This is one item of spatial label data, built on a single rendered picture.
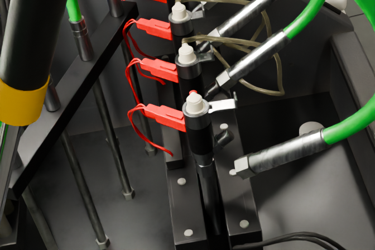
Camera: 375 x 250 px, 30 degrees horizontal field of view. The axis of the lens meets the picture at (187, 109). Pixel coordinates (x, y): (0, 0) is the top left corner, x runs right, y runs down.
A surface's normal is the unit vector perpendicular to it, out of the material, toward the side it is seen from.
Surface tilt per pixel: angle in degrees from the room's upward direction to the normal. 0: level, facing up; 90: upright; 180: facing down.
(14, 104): 89
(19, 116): 96
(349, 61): 0
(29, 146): 0
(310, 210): 0
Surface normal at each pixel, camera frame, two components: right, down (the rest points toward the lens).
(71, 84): -0.13, -0.72
